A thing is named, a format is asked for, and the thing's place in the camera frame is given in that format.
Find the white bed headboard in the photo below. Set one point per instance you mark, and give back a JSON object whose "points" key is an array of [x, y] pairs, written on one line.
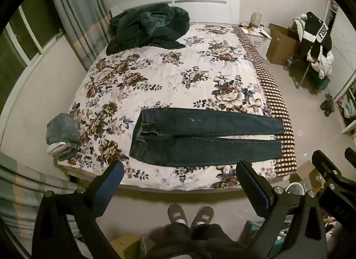
{"points": [[178, 6]]}

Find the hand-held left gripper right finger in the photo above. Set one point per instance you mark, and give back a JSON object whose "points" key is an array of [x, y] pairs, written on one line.
{"points": [[254, 186]]}

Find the small cardboard box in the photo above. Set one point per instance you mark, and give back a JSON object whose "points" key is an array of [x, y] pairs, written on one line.
{"points": [[307, 175]]}

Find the folded white striped cloth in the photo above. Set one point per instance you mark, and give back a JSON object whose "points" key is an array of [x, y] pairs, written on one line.
{"points": [[55, 149]]}

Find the window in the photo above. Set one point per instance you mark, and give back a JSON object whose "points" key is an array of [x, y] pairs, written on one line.
{"points": [[25, 44]]}

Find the yellow box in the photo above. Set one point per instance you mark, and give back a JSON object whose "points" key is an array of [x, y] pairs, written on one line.
{"points": [[125, 246]]}

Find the folded light blue jeans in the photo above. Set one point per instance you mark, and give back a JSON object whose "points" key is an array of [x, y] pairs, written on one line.
{"points": [[62, 129]]}

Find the brown checked bed sheet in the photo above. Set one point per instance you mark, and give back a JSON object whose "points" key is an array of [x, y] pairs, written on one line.
{"points": [[272, 100]]}

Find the person's left grey slipper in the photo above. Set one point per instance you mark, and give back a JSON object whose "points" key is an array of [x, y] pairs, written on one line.
{"points": [[175, 214]]}

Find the floral printed blanket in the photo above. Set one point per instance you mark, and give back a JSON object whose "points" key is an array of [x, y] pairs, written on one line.
{"points": [[172, 86]]}

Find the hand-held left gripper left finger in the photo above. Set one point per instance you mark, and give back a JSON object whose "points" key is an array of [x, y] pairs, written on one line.
{"points": [[112, 181]]}

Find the dark blue jeans pants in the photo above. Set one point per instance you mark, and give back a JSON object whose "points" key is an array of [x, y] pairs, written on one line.
{"points": [[194, 136]]}

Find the person's grey slipper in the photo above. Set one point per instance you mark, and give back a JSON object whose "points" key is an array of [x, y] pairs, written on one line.
{"points": [[202, 216], [175, 214]]}

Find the person's right grey slipper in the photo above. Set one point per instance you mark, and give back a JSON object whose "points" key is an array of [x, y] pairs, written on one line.
{"points": [[202, 216]]}

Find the white table lamp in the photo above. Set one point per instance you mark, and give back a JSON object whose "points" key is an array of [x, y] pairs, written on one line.
{"points": [[256, 19]]}

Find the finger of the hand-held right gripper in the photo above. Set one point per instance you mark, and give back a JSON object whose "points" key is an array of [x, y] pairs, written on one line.
{"points": [[325, 164], [351, 156]]}

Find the person's dark fleece pants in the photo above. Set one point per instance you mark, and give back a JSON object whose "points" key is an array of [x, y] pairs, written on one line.
{"points": [[192, 242]]}

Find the large cardboard box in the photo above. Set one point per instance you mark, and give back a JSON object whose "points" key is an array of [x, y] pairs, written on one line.
{"points": [[282, 43]]}

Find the green slippers pair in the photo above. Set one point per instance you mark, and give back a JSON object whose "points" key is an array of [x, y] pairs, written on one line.
{"points": [[327, 105]]}

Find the dark green fleece blanket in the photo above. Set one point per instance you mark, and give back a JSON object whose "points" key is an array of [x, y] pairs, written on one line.
{"points": [[144, 28]]}

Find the white nightstand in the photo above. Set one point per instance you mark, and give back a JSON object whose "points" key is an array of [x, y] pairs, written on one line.
{"points": [[257, 32]]}

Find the grey green striped curtain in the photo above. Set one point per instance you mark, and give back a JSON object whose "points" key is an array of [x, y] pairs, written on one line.
{"points": [[75, 14]]}

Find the black and white jacket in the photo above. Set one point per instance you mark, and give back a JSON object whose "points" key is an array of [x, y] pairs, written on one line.
{"points": [[317, 35]]}

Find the chair with clothes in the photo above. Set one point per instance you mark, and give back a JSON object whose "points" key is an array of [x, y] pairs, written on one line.
{"points": [[311, 61]]}

